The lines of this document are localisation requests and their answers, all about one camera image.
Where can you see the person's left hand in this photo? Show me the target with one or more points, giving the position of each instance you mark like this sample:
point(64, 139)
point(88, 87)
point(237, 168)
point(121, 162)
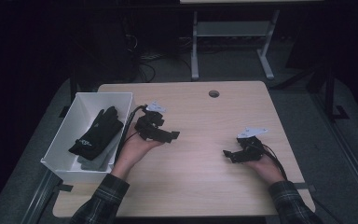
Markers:
point(132, 152)

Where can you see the white plastic box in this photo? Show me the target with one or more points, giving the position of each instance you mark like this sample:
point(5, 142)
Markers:
point(74, 105)

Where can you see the person's right hand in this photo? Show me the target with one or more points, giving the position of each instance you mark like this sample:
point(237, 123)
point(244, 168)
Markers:
point(268, 171)

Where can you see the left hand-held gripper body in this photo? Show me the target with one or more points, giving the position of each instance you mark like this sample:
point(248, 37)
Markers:
point(150, 124)

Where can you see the grey tape strip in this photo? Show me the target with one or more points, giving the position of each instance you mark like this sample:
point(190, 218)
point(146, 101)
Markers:
point(303, 187)
point(65, 188)

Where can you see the white metal desk frame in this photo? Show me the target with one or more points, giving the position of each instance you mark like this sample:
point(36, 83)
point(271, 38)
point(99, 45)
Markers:
point(233, 28)

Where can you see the black metal stand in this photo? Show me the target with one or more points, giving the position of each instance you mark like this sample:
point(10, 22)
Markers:
point(329, 93)

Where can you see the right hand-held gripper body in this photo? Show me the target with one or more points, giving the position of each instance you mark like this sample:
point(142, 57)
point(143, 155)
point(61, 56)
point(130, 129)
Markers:
point(251, 152)

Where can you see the black glove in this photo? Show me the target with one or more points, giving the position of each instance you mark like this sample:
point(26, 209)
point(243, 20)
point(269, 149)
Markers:
point(96, 137)

